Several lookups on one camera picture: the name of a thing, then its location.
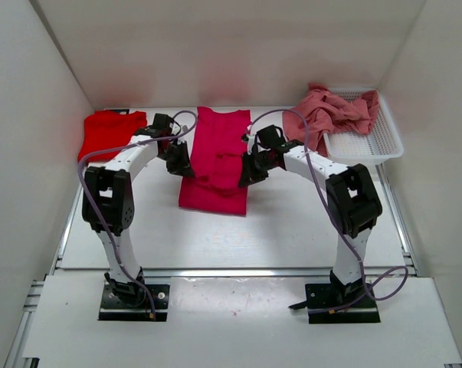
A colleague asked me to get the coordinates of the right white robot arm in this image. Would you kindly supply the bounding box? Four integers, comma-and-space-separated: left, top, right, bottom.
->
238, 125, 382, 307

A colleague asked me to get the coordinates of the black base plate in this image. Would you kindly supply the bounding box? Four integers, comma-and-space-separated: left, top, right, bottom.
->
288, 284, 381, 324
98, 281, 170, 322

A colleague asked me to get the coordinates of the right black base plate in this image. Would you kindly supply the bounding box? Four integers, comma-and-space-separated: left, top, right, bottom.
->
288, 284, 381, 324

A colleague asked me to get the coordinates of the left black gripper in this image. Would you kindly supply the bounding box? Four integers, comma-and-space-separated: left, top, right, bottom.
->
159, 140, 195, 179

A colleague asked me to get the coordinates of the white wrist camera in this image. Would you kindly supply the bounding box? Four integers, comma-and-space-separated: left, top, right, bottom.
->
172, 120, 188, 136
241, 124, 256, 146

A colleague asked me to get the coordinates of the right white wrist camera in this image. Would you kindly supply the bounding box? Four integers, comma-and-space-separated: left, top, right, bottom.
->
241, 124, 256, 146

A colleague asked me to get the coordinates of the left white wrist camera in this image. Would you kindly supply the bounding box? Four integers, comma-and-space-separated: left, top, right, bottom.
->
172, 120, 188, 136

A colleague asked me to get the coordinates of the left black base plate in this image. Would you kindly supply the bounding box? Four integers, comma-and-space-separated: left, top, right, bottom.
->
98, 281, 170, 322

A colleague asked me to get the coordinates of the magenta t shirt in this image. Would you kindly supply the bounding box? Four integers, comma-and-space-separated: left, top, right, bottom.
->
179, 107, 251, 216

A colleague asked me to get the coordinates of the light pink t shirt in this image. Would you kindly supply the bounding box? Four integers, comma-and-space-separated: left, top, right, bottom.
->
283, 83, 380, 156

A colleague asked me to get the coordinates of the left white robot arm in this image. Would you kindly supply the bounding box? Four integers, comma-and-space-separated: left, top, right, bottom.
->
78, 113, 195, 307

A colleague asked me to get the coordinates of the red t shirt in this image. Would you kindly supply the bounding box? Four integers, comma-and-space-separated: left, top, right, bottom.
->
77, 110, 147, 162

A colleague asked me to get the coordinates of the white plastic basket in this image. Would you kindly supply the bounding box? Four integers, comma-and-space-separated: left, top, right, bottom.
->
324, 92, 404, 166

